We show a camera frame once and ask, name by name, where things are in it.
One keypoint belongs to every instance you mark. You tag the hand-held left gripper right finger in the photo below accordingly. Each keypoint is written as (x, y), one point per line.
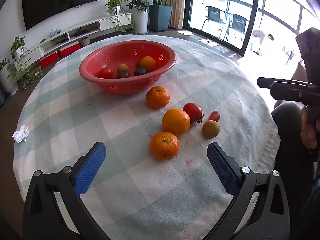
(222, 170)

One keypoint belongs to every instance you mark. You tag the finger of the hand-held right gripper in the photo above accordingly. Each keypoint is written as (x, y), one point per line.
(265, 82)
(287, 92)

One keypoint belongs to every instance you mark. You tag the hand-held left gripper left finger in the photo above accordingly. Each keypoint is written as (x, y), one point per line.
(91, 168)

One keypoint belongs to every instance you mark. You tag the brown kiwi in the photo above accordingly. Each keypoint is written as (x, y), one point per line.
(211, 129)

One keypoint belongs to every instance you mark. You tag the dark red grape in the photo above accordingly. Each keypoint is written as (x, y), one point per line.
(214, 115)
(137, 63)

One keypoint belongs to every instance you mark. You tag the mandarin orange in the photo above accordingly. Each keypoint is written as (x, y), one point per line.
(164, 145)
(157, 97)

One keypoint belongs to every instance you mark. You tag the red tomato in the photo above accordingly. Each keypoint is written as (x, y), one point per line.
(106, 73)
(192, 111)

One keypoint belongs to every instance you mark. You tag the large smooth orange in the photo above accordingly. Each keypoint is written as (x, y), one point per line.
(176, 121)

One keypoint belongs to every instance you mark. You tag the red plastic colander bowl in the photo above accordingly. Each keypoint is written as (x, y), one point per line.
(120, 87)

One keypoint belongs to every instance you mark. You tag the dark purple plum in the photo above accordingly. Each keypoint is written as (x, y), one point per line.
(123, 75)
(140, 71)

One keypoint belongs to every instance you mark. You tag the yellow-red fruit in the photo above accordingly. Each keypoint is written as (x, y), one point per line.
(122, 68)

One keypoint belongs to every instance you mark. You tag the person's right hand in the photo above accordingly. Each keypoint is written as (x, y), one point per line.
(306, 130)

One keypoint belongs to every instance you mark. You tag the person's dark trouser leg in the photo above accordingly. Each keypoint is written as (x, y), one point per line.
(287, 135)

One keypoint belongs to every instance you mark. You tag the checked green white tablecloth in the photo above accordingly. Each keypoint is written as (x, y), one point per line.
(125, 130)

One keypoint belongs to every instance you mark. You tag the black-framed glass sliding door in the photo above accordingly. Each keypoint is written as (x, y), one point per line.
(251, 25)

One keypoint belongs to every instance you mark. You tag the black balcony chair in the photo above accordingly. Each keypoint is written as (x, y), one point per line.
(237, 23)
(215, 15)

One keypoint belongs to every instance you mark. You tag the crumpled white tissue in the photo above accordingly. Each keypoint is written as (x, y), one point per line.
(21, 133)

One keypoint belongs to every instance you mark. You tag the tall plant in blue pot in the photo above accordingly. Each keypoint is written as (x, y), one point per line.
(1, 98)

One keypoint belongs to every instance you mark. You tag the red storage box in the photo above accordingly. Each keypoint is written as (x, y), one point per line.
(70, 50)
(49, 60)

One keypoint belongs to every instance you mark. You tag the beige curtain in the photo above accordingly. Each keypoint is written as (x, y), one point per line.
(178, 2)

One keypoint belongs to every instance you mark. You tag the plant in white ribbed pot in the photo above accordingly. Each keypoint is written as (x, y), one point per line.
(7, 80)

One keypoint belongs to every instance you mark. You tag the large-leaf plant in grey-blue pot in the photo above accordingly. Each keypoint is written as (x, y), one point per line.
(160, 17)

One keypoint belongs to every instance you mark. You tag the small grey pot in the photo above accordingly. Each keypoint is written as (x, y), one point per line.
(85, 40)

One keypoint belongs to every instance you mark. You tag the black set-top box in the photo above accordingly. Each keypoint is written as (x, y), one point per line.
(80, 33)

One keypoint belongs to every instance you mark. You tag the bushy plant in white pot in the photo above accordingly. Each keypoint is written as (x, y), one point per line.
(141, 17)

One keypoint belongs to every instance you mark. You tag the trailing pothos in white pot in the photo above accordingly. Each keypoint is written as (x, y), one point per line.
(18, 47)
(113, 5)

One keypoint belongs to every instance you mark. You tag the white television cabinet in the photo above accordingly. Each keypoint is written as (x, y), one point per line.
(105, 20)

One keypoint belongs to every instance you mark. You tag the black wall television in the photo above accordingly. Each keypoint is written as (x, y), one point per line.
(62, 0)

